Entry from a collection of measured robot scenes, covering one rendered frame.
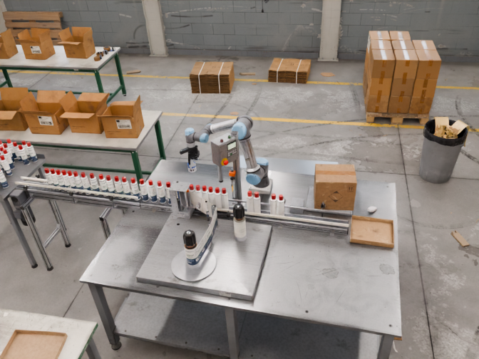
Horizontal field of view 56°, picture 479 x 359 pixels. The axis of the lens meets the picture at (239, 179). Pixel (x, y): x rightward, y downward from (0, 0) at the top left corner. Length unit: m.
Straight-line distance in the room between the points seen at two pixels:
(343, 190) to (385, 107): 3.15
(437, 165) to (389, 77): 1.50
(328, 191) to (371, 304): 0.92
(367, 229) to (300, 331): 0.91
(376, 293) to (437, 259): 1.61
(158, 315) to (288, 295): 1.21
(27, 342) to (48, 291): 1.43
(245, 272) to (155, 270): 0.61
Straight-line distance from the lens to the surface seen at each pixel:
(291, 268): 3.17
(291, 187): 3.83
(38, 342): 3.16
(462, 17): 8.59
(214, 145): 3.24
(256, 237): 3.30
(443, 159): 5.34
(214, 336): 3.59
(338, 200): 3.54
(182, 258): 3.20
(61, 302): 4.43
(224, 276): 3.06
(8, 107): 5.78
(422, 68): 6.33
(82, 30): 7.39
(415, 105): 6.53
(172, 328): 3.68
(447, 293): 4.37
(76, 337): 3.09
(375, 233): 3.48
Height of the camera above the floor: 3.16
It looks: 36 degrees down
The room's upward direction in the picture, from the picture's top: 4 degrees counter-clockwise
